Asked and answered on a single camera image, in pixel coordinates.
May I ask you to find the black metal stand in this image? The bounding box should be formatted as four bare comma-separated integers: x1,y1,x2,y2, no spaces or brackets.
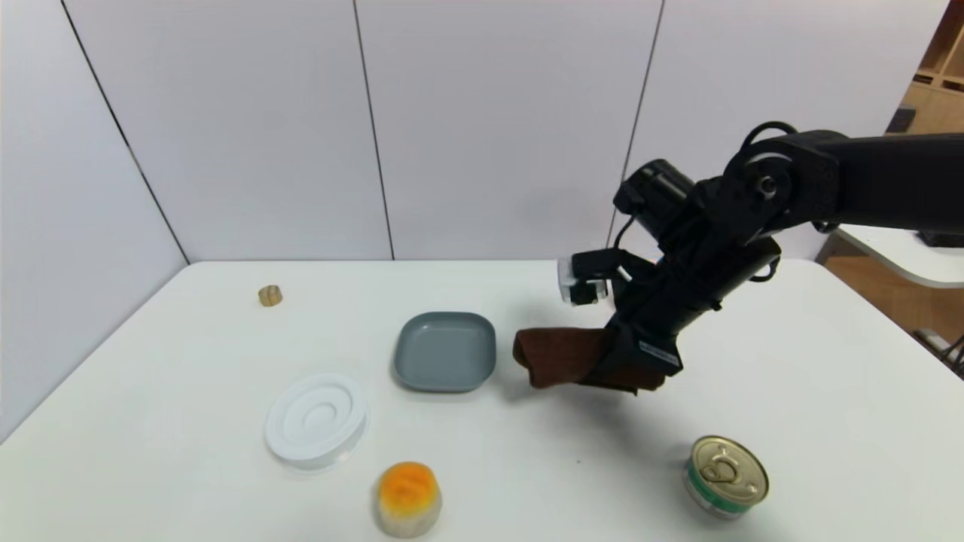
914,328,964,379

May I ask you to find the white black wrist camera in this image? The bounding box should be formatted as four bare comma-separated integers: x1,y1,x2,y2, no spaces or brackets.
557,248,630,306

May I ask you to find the orange topped round cake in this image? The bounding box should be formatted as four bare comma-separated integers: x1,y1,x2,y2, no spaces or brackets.
377,461,443,538

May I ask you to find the brown towel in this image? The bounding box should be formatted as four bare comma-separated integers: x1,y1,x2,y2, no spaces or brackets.
513,327,667,394

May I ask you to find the white side table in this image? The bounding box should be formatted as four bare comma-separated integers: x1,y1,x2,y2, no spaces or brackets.
816,224,964,289

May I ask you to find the gold lid tin can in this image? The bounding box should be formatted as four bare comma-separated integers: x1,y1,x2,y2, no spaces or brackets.
684,435,770,520

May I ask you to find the grey square dish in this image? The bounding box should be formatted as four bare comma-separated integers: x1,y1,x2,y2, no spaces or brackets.
393,312,497,393

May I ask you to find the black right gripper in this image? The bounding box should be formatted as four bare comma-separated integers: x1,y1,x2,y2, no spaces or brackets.
577,270,735,396

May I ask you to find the wooden shelf cabinet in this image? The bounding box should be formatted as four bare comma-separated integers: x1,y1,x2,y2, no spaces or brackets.
887,0,964,136

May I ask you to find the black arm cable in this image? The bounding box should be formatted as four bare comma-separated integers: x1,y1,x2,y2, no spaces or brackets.
740,120,799,155

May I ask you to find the white round plastic lid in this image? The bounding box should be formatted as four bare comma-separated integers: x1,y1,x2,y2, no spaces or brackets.
264,373,369,471

